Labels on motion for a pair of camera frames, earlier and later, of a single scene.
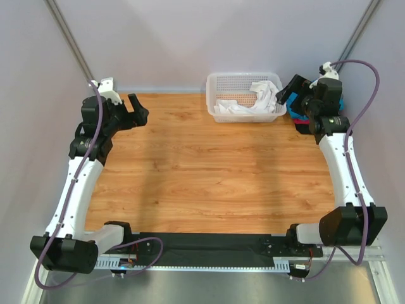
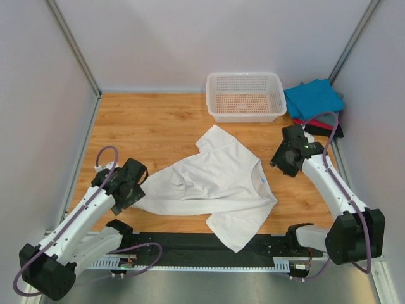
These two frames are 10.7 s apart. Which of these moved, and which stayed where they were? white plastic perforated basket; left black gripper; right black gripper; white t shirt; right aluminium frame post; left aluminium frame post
Moved: white t shirt; left black gripper; right black gripper
Stayed: left aluminium frame post; white plastic perforated basket; right aluminium frame post
